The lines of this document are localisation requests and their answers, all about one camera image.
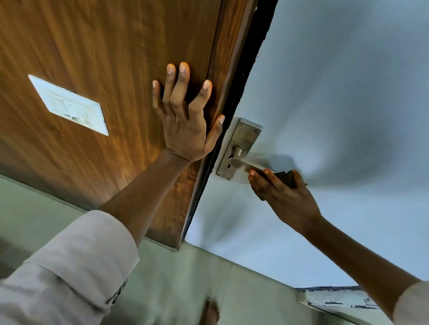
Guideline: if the person's left hand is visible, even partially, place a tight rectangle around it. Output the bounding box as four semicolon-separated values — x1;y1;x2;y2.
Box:
152;62;225;163

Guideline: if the person's right hand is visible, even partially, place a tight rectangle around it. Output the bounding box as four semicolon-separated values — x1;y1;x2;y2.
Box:
248;168;323;236

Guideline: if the black cleaning cloth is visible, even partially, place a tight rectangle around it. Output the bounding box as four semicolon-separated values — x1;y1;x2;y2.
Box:
273;170;308;189

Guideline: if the person's left forearm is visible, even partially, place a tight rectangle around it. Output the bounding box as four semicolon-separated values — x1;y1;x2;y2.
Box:
99;150;192;248

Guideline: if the person's right forearm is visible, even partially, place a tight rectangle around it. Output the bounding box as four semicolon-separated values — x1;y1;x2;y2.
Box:
303;217;421;320

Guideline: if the brown wooden panel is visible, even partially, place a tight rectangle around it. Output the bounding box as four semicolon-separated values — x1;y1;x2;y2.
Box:
0;0;259;251

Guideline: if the white door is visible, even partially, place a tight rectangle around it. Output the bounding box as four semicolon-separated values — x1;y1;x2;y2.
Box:
185;0;429;289

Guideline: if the person's foot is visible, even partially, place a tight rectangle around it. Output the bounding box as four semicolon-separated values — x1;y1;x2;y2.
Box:
200;297;220;325

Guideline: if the white right shirt sleeve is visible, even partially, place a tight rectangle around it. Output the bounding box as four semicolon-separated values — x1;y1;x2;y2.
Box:
392;281;429;325

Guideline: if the white shirt sleeve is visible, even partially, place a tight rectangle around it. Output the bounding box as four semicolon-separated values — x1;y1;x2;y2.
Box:
0;210;140;325
392;281;429;325

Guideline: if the white left shirt sleeve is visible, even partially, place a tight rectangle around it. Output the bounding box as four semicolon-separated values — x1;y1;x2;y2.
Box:
0;210;140;325

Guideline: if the silver lever door handle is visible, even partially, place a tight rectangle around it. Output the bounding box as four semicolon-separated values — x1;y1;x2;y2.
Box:
214;117;269;181

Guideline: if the dark door frame edge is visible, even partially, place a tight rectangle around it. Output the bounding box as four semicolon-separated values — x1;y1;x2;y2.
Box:
180;0;279;242

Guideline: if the white switch plate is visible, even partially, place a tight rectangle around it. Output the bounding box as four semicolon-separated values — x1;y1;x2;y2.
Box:
28;74;110;136

